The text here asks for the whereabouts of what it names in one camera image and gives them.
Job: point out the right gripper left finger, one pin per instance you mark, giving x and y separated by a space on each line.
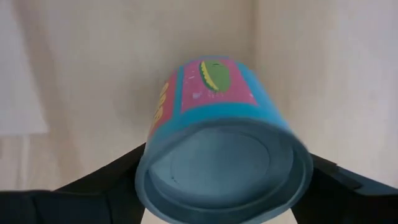
77 202

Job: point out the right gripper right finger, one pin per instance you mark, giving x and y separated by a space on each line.
348 199

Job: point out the blue can with pink label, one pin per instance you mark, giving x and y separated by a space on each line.
217 171

